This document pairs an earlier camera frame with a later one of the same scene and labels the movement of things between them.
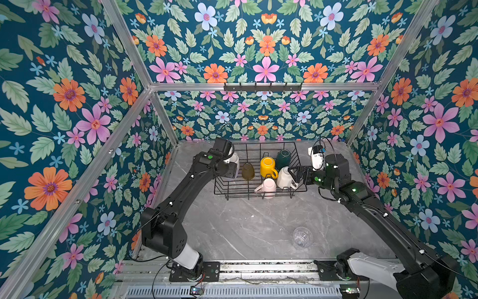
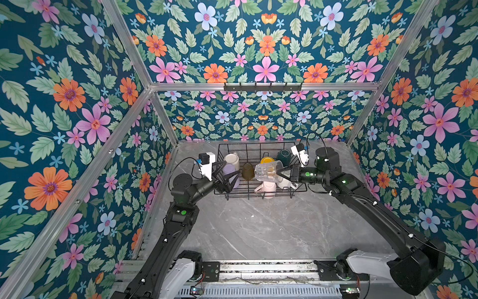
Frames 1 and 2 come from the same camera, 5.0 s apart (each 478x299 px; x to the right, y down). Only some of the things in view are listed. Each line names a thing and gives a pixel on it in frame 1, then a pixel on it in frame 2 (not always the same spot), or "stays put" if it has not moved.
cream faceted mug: x=285 y=180 stays put
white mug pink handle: x=268 y=189 stays put
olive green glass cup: x=248 y=171 stays put
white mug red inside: x=234 y=158 stays put
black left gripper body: x=227 y=169 to x=218 y=187
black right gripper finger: x=295 y=172 to x=279 y=172
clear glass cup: x=302 y=237 to x=267 y=171
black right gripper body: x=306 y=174 stays put
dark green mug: x=283 y=159 stays put
